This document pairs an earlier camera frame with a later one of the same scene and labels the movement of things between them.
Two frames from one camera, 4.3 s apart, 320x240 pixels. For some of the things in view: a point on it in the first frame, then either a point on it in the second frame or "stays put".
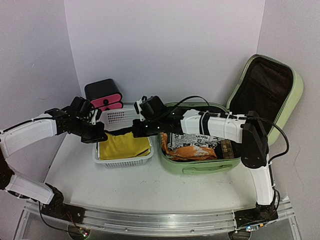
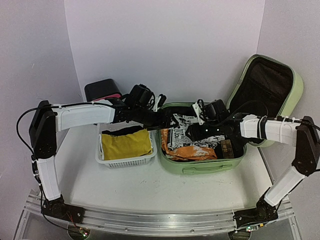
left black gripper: [98, 135] to [159, 123]
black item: [119, 132] stays put
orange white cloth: [186, 153] stays put
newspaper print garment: [175, 140] stays put
